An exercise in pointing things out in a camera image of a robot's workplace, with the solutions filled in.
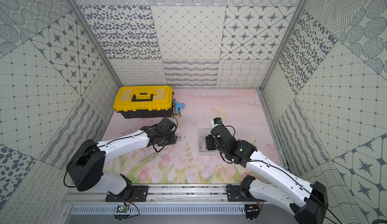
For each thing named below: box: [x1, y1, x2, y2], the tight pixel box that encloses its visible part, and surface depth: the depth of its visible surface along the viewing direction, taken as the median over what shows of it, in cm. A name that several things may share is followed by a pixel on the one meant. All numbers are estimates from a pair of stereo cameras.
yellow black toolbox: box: [113, 85, 174, 119], surface depth 94 cm
